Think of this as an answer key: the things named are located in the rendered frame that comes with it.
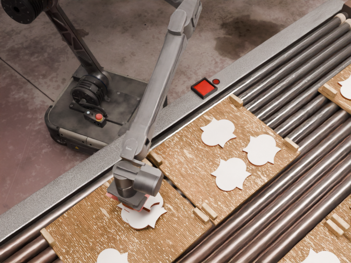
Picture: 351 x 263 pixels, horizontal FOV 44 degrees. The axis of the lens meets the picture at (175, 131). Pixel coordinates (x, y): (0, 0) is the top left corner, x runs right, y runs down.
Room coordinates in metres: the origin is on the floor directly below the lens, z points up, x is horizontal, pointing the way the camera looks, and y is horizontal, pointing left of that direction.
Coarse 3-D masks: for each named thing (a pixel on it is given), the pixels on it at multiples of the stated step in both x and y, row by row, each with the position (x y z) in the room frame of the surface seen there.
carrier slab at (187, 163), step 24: (240, 120) 0.99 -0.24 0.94; (168, 144) 0.89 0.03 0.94; (192, 144) 0.88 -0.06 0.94; (240, 144) 0.88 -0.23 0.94; (168, 168) 0.79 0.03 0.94; (192, 168) 0.78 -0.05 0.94; (216, 168) 0.78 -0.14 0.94; (264, 168) 0.78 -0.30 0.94; (192, 192) 0.69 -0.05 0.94; (216, 192) 0.69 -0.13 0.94; (240, 192) 0.69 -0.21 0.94
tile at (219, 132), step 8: (216, 120) 0.98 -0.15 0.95; (224, 120) 0.98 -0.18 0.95; (200, 128) 0.95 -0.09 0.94; (208, 128) 0.94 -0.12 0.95; (216, 128) 0.94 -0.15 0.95; (224, 128) 0.94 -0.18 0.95; (232, 128) 0.94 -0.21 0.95; (208, 136) 0.91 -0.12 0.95; (216, 136) 0.91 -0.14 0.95; (224, 136) 0.91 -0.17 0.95; (232, 136) 0.91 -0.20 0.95; (208, 144) 0.87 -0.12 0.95; (216, 144) 0.87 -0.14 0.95; (224, 144) 0.87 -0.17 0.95
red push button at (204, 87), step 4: (204, 80) 1.19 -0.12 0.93; (200, 84) 1.17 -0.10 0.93; (204, 84) 1.17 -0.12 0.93; (208, 84) 1.17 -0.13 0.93; (196, 88) 1.15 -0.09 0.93; (200, 88) 1.15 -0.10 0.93; (204, 88) 1.15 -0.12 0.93; (208, 88) 1.15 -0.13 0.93; (212, 88) 1.15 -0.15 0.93; (200, 92) 1.13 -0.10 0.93; (204, 92) 1.13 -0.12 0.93
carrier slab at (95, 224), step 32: (96, 192) 0.70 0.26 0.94; (160, 192) 0.69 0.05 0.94; (64, 224) 0.59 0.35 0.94; (96, 224) 0.59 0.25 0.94; (128, 224) 0.58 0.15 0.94; (160, 224) 0.58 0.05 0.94; (192, 224) 0.58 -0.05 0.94; (64, 256) 0.49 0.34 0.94; (96, 256) 0.48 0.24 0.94; (128, 256) 0.48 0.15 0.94; (160, 256) 0.48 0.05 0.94
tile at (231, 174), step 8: (232, 160) 0.81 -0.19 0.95; (240, 160) 0.80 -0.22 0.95; (224, 168) 0.78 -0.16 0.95; (232, 168) 0.77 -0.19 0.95; (240, 168) 0.77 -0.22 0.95; (216, 176) 0.74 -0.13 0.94; (224, 176) 0.74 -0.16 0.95; (232, 176) 0.74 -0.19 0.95; (240, 176) 0.74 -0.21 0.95; (248, 176) 0.74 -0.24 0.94; (216, 184) 0.72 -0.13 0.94; (224, 184) 0.71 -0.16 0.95; (232, 184) 0.71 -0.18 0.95; (240, 184) 0.71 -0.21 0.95
